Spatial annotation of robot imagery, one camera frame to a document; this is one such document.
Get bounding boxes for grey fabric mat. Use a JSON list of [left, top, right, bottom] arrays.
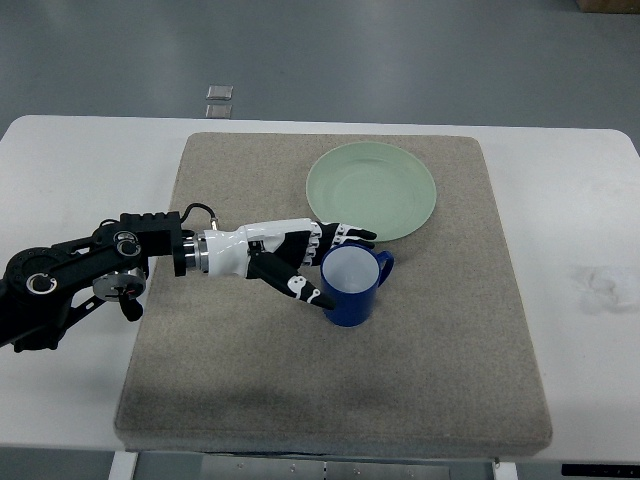
[[114, 135, 552, 458]]

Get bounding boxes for blue cup white inside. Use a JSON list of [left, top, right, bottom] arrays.
[[320, 244, 395, 328]]

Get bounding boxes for grey metal table frame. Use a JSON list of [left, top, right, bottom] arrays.
[[107, 452, 521, 479]]

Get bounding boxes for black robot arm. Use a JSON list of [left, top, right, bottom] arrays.
[[1, 203, 217, 353]]

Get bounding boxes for cardboard box corner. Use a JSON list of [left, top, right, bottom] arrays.
[[576, 0, 640, 14]]

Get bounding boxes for upper metal floor plate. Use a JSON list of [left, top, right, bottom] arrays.
[[206, 85, 233, 101]]

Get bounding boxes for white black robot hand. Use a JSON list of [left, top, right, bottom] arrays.
[[194, 218, 377, 310]]

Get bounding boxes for light green plate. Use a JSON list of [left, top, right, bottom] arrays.
[[306, 141, 437, 242]]

